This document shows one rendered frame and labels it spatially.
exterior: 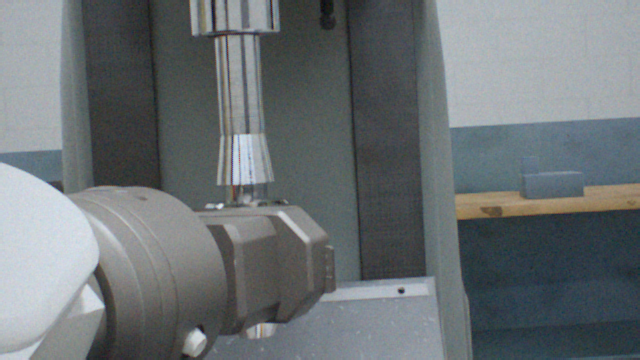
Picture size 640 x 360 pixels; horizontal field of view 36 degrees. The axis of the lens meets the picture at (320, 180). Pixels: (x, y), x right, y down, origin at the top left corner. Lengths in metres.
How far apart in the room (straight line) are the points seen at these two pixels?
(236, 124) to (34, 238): 0.23
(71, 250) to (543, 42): 4.66
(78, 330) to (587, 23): 4.72
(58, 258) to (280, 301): 0.19
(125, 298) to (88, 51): 0.57
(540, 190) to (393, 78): 3.36
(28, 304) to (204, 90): 0.65
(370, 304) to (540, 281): 4.06
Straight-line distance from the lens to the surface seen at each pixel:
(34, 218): 0.32
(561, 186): 4.27
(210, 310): 0.41
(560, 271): 4.97
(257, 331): 0.54
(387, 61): 0.91
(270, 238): 0.47
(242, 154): 0.53
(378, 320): 0.91
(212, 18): 0.52
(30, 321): 0.28
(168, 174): 0.92
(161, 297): 0.38
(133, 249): 0.38
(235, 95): 0.53
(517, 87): 4.88
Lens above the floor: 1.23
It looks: 3 degrees down
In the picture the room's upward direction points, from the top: 3 degrees counter-clockwise
